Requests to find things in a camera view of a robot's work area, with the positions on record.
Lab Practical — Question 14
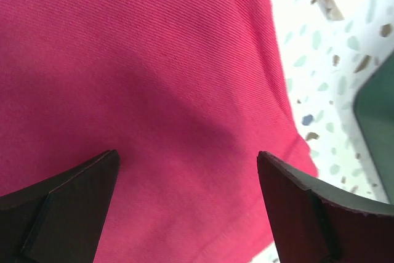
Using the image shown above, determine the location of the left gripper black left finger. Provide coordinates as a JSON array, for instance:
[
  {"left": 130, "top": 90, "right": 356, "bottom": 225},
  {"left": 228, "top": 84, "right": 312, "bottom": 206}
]
[{"left": 1, "top": 150, "right": 119, "bottom": 263}]

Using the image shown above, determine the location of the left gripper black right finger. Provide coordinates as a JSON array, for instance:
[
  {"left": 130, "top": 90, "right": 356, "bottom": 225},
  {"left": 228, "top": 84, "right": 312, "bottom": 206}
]
[{"left": 257, "top": 152, "right": 393, "bottom": 263}]

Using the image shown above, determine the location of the green plastic divided tray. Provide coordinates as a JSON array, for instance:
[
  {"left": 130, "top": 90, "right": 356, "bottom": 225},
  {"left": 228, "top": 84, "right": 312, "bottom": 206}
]
[{"left": 353, "top": 55, "right": 393, "bottom": 204}]

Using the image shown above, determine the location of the folded pink cloth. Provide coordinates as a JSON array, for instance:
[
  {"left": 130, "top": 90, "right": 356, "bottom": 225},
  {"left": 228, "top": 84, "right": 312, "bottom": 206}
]
[{"left": 1, "top": 0, "right": 316, "bottom": 262}]

